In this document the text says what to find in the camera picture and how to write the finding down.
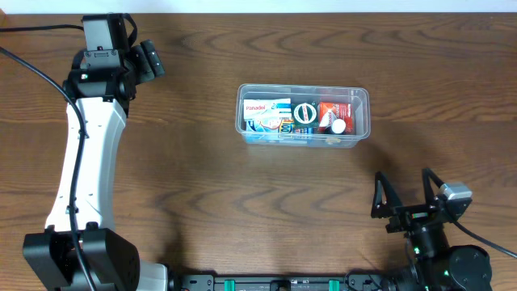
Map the blue toothpaste box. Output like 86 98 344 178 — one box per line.
245 117 316 142

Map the clear plastic container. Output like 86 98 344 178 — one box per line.
235 84 371 148

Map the dark green small box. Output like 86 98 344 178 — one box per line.
291 102 319 129

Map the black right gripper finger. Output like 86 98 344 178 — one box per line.
422 168 444 204
371 171 402 218

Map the red white medicine box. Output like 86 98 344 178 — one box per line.
317 102 355 135

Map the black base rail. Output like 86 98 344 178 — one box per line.
168 273 402 291

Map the dark bottle white cap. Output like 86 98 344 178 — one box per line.
325 119 347 135

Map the white Panadol box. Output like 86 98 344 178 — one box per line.
243 98 292 120

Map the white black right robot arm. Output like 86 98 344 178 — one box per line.
371 168 492 290

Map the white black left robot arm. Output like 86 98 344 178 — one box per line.
23 40 170 290

